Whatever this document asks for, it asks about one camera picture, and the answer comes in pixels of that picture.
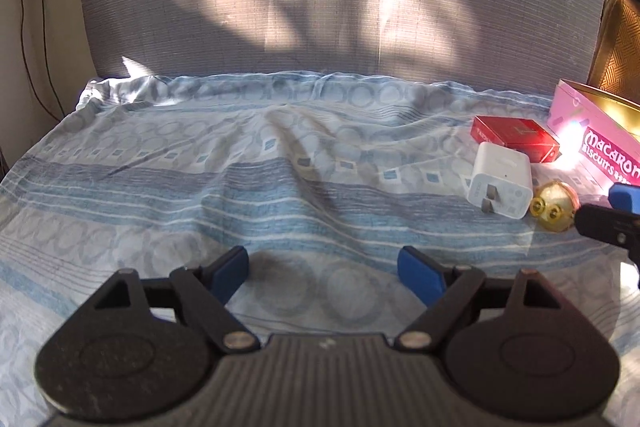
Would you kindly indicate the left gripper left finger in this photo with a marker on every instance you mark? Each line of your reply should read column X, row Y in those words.
column 203, row 293

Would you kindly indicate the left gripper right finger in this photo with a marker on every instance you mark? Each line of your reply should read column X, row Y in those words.
column 447, row 293

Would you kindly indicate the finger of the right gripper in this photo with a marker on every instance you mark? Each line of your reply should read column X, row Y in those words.
column 610, row 226
column 624, row 197

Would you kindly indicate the pink macaron biscuit tin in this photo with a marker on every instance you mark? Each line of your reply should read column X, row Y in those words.
column 598, row 130

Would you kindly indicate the gold round ornament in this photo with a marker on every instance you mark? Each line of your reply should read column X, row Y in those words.
column 554, row 206

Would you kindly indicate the red cigarette box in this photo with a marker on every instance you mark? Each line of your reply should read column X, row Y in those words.
column 521, row 134

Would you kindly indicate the white USB charger plug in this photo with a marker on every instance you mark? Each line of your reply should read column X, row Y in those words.
column 501, row 181

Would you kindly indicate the brown woven cushion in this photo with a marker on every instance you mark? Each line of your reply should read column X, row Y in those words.
column 615, row 66

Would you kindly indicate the blue patterned bed sheet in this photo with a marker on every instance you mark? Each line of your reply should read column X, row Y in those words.
column 322, row 178

